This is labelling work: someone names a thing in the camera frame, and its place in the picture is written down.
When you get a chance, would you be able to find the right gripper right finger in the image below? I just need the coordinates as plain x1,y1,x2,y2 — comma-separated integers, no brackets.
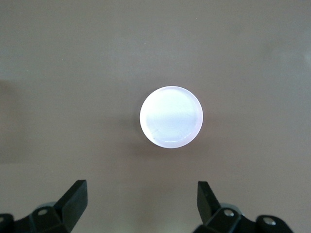
194,181,294,233

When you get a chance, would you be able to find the pink round plate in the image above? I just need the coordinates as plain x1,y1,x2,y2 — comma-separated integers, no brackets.
139,85,204,149

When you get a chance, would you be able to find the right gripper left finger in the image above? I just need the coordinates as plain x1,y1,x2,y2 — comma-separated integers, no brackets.
0,179,88,233

